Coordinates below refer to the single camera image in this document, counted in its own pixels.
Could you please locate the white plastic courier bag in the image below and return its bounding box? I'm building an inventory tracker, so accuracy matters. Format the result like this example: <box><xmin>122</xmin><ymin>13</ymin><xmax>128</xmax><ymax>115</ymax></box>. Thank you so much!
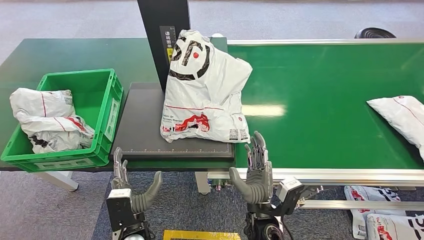
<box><xmin>365</xmin><ymin>213</ymin><xmax>424</xmax><ymax>240</ymax></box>
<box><xmin>344</xmin><ymin>185</ymin><xmax>407</xmax><ymax>240</ymax></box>
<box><xmin>160</xmin><ymin>29</ymin><xmax>253</xmax><ymax>144</ymax></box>
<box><xmin>366</xmin><ymin>95</ymin><xmax>424</xmax><ymax>160</ymax></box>
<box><xmin>9</xmin><ymin>87</ymin><xmax>95</xmax><ymax>155</ymax></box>

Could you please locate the black round ribbed stool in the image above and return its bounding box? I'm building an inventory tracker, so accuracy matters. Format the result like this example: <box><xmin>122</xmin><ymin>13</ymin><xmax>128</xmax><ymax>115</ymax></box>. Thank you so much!
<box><xmin>354</xmin><ymin>27</ymin><xmax>397</xmax><ymax>39</ymax></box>

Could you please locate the green conveyor with aluminium frame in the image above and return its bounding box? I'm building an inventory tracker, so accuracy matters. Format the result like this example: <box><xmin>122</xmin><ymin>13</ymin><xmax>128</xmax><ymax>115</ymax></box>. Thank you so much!
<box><xmin>206</xmin><ymin>38</ymin><xmax>424</xmax><ymax>210</ymax></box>

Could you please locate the black scanner column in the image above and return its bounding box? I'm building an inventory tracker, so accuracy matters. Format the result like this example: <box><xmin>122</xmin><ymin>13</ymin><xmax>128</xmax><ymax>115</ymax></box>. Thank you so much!
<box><xmin>137</xmin><ymin>0</ymin><xmax>191</xmax><ymax>93</ymax></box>

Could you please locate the black left wrist camera bracket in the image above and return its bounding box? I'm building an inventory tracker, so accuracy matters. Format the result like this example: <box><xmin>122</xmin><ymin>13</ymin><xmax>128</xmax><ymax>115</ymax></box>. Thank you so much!
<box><xmin>105</xmin><ymin>198</ymin><xmax>134</xmax><ymax>233</ymax></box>

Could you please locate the yellow floor tape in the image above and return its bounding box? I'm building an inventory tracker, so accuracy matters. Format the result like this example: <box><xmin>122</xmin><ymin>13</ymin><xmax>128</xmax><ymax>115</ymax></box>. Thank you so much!
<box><xmin>162</xmin><ymin>229</ymin><xmax>242</xmax><ymax>240</ymax></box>

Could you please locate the dark green table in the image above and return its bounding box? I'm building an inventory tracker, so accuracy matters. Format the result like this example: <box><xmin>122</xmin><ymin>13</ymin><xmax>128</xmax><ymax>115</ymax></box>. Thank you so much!
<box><xmin>0</xmin><ymin>37</ymin><xmax>237</xmax><ymax>173</ymax></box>

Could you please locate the black right wrist camera bracket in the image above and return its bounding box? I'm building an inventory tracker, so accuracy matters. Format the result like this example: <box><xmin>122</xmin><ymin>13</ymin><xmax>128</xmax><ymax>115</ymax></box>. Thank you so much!
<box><xmin>246</xmin><ymin>185</ymin><xmax>324</xmax><ymax>220</ymax></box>

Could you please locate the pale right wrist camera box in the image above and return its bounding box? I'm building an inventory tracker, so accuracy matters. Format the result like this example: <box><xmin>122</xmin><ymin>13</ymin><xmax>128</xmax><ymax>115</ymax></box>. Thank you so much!
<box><xmin>276</xmin><ymin>177</ymin><xmax>305</xmax><ymax>204</ymax></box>

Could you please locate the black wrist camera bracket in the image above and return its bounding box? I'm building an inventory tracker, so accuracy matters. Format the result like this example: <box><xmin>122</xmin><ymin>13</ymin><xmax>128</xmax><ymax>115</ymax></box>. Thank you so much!
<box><xmin>246</xmin><ymin>185</ymin><xmax>324</xmax><ymax>220</ymax></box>
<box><xmin>105</xmin><ymin>198</ymin><xmax>134</xmax><ymax>233</ymax></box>

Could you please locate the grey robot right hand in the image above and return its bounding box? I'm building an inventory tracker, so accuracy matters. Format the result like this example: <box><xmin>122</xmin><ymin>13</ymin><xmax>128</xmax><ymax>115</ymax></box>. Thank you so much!
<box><xmin>229</xmin><ymin>130</ymin><xmax>274</xmax><ymax>205</ymax></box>

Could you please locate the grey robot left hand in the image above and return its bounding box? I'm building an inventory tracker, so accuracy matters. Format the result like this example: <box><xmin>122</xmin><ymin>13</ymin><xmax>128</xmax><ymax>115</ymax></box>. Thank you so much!
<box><xmin>110</xmin><ymin>147</ymin><xmax>163</xmax><ymax>215</ymax></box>

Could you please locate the yellow and black column label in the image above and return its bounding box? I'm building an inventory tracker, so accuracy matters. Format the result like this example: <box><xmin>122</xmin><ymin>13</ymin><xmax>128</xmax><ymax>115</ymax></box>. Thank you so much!
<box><xmin>159</xmin><ymin>25</ymin><xmax>177</xmax><ymax>64</ymax></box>

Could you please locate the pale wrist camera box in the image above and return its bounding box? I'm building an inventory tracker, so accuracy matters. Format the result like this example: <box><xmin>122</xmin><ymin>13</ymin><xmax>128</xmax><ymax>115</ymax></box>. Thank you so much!
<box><xmin>107</xmin><ymin>188</ymin><xmax>133</xmax><ymax>200</ymax></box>
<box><xmin>276</xmin><ymin>177</ymin><xmax>305</xmax><ymax>204</ymax></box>

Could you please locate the green plastic crate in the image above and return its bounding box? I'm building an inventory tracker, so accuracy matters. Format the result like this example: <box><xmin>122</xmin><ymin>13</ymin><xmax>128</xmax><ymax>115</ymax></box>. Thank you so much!
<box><xmin>0</xmin><ymin>68</ymin><xmax>124</xmax><ymax>173</ymax></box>

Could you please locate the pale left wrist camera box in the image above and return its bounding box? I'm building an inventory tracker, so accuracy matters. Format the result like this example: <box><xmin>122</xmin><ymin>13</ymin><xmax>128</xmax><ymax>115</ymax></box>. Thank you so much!
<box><xmin>107</xmin><ymin>188</ymin><xmax>133</xmax><ymax>200</ymax></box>

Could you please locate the black scanner platform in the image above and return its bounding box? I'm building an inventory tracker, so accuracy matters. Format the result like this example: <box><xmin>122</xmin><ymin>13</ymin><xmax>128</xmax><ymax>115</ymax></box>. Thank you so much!
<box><xmin>110</xmin><ymin>82</ymin><xmax>235</xmax><ymax>162</ymax></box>

